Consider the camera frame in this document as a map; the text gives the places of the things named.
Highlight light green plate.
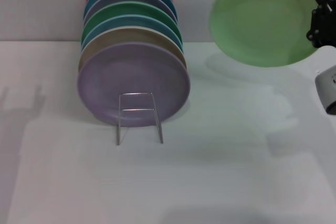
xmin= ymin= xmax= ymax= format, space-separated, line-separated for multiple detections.
xmin=208 ymin=0 xmax=322 ymax=68

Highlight light blue plate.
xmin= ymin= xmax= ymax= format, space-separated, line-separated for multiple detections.
xmin=80 ymin=14 xmax=184 ymax=51

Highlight metal wire plate rack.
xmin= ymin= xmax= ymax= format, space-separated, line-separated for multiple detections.
xmin=116 ymin=92 xmax=164 ymax=146

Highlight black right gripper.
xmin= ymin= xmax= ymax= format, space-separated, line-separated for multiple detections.
xmin=306 ymin=0 xmax=336 ymax=49

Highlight dark green plate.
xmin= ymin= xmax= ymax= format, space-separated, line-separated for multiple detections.
xmin=80 ymin=1 xmax=182 ymax=44

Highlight lilac plate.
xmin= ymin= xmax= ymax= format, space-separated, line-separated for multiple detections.
xmin=76 ymin=41 xmax=191 ymax=127

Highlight beige plate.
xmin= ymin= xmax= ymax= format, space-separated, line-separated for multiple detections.
xmin=78 ymin=26 xmax=187 ymax=74

